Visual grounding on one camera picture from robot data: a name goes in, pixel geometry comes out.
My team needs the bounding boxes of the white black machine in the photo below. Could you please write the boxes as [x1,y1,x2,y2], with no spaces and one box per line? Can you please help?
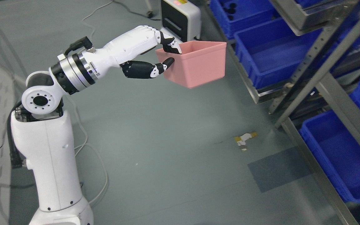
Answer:
[159,0,201,43]

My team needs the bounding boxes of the blue bin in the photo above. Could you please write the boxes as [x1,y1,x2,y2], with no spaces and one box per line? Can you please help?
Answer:
[299,111,360,203]
[234,18,321,89]
[209,0,281,40]

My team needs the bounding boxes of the blue bin lower right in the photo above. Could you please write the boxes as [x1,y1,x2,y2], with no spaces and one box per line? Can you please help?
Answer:
[299,111,360,203]

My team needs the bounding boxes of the white floor cable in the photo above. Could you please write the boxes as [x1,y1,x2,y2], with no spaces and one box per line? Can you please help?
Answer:
[64,0,115,207]

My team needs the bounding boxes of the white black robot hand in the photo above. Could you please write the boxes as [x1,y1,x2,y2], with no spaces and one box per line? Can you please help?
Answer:
[82,25,182,79]

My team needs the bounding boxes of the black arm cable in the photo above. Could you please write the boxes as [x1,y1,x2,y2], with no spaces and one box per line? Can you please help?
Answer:
[64,36,93,56]

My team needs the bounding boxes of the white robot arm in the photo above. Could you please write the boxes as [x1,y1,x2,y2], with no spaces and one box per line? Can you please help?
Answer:
[10,53,99,225]

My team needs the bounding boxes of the yellow white floor scrap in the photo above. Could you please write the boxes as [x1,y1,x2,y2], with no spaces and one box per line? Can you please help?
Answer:
[234,132,258,152]

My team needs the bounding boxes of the pink plastic storage box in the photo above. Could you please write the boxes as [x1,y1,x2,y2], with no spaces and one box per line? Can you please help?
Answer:
[155,40,227,89]

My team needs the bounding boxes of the blue bin top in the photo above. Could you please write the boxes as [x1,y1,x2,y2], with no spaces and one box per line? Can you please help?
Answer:
[209,0,281,40]

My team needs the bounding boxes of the blue bin middle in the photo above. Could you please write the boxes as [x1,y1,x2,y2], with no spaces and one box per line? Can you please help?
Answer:
[234,18,321,89]

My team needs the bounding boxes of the steel shelving rack right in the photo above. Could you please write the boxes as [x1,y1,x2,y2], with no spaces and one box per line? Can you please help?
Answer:
[199,0,360,225]

